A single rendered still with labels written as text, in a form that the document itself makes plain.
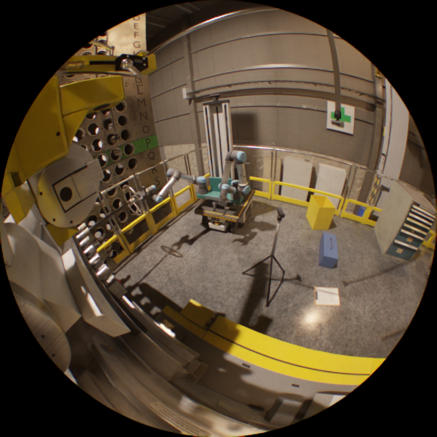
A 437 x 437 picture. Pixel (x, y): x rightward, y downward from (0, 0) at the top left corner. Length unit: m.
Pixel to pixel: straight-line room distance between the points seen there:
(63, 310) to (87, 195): 0.33
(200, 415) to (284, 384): 0.52
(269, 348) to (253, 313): 0.73
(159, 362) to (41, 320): 0.41
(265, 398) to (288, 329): 0.85
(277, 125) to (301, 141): 1.27
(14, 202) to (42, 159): 0.19
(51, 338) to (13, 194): 0.27
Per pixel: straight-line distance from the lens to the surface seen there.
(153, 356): 0.64
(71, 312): 0.45
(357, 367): 1.19
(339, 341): 1.82
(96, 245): 1.36
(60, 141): 0.52
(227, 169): 1.78
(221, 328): 0.96
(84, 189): 0.54
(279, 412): 0.73
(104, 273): 1.07
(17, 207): 0.36
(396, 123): 3.33
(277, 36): 8.68
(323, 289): 1.92
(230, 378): 0.92
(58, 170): 0.54
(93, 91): 0.59
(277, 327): 1.60
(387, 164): 3.29
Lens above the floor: 1.51
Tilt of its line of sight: 35 degrees down
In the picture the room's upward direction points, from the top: 6 degrees counter-clockwise
